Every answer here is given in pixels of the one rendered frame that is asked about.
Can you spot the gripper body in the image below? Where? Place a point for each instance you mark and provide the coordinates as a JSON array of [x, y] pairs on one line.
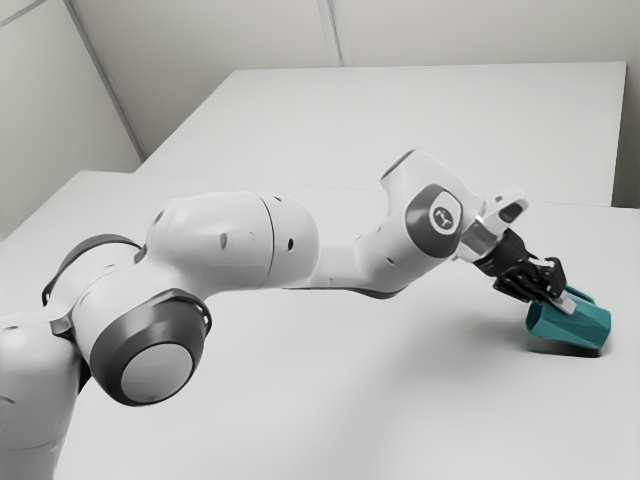
[[511, 262]]

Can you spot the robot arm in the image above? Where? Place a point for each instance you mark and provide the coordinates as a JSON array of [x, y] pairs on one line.
[[215, 245]]

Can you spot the teal faceted mug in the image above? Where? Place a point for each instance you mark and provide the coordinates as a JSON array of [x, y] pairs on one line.
[[570, 325]]

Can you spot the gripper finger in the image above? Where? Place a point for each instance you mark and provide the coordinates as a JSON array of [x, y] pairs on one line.
[[556, 285]]

